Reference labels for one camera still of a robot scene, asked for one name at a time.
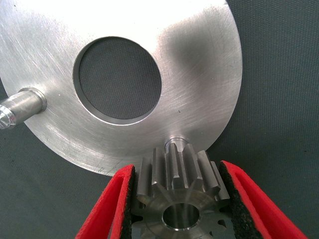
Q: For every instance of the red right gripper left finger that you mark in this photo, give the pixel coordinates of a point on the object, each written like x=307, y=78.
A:
x=109, y=204

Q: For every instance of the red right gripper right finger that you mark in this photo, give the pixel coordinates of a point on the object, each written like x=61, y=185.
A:
x=254, y=206

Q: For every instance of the small steel planetary gear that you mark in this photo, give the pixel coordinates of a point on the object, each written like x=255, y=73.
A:
x=154, y=199

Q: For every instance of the round metal carrier plate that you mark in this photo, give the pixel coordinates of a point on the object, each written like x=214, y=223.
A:
x=49, y=62

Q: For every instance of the dark grey table cloth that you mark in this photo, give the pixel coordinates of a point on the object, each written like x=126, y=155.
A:
x=279, y=99

